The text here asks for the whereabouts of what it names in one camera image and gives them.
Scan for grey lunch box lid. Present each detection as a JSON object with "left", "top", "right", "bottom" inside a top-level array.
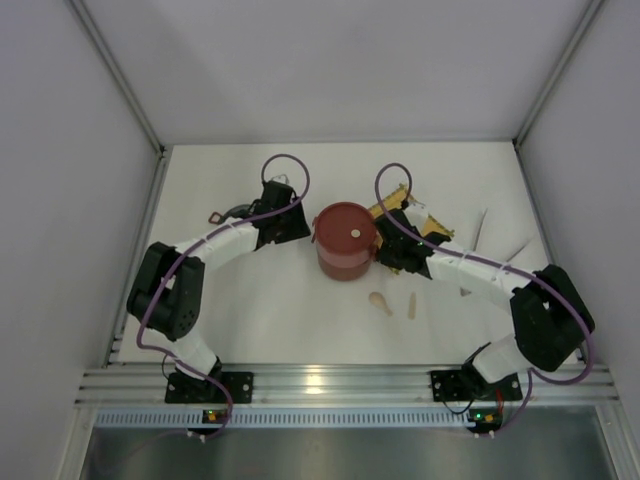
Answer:
[{"left": 208, "top": 204, "right": 252, "bottom": 226}]

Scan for beige spoon head piece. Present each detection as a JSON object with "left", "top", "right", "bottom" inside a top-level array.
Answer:
[{"left": 368, "top": 292, "right": 393, "bottom": 316}]

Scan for beige spoon handle piece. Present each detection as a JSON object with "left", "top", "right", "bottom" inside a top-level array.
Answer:
[{"left": 408, "top": 292, "right": 417, "bottom": 320}]

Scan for pink lunch box tier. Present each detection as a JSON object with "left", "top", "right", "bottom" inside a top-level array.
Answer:
[{"left": 312, "top": 202, "right": 377, "bottom": 278}]

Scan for dark red lid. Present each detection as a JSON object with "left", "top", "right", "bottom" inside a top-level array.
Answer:
[{"left": 313, "top": 202, "right": 376, "bottom": 256}]

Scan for metal tongs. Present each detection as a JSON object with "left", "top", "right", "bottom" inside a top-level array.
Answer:
[{"left": 456, "top": 203, "right": 546, "bottom": 269}]

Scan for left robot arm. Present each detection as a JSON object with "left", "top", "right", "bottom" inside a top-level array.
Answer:
[{"left": 126, "top": 180, "right": 311, "bottom": 383}]

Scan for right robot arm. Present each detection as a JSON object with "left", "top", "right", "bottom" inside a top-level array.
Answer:
[{"left": 374, "top": 209, "right": 595, "bottom": 391}]

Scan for bamboo woven mat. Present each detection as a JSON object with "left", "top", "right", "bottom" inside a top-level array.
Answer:
[{"left": 383, "top": 183, "right": 455, "bottom": 238}]

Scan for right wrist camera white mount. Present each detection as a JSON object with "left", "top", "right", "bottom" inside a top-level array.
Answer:
[{"left": 404, "top": 204, "right": 429, "bottom": 236}]

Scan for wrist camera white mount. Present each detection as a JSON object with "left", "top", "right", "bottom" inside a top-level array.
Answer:
[
  {"left": 404, "top": 204, "right": 429, "bottom": 236},
  {"left": 269, "top": 174, "right": 291, "bottom": 185}
]

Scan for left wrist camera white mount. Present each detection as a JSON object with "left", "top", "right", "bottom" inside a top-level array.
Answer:
[{"left": 269, "top": 174, "right": 291, "bottom": 185}]

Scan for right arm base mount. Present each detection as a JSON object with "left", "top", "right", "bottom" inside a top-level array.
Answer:
[{"left": 429, "top": 368, "right": 524, "bottom": 403}]

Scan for aluminium mounting rail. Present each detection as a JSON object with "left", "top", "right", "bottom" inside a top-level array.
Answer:
[{"left": 75, "top": 363, "right": 619, "bottom": 407}]

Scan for perforated cable duct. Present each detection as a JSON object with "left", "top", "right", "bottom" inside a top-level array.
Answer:
[{"left": 94, "top": 408, "right": 471, "bottom": 429}]

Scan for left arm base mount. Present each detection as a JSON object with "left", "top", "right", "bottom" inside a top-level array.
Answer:
[{"left": 164, "top": 371, "right": 254, "bottom": 404}]

